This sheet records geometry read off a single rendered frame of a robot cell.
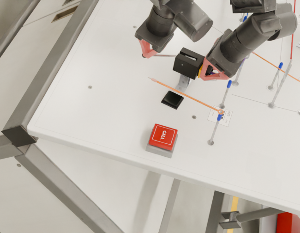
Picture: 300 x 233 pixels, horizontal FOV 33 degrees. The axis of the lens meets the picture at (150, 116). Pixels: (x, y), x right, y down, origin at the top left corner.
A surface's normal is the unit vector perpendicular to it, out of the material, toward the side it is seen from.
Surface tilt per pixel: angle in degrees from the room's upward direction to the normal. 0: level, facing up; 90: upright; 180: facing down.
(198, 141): 50
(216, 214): 90
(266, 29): 27
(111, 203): 0
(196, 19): 57
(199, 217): 0
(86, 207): 0
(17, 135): 90
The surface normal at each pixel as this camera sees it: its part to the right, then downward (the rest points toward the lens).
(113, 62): 0.12, -0.63
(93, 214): 0.81, -0.19
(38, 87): -0.52, -0.66
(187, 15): -0.04, -0.18
